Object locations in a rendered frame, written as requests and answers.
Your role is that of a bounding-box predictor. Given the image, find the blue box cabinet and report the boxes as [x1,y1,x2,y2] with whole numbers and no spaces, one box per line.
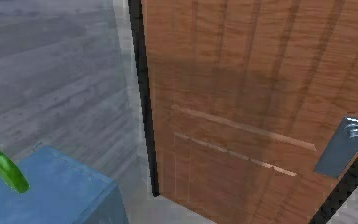
[0,144,130,224]

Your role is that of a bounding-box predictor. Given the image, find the brown wooden room door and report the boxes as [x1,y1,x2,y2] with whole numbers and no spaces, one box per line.
[127,0,358,224]

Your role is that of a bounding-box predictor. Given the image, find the grey metal door handle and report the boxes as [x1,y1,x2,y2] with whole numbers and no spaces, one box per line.
[313,116,358,179]

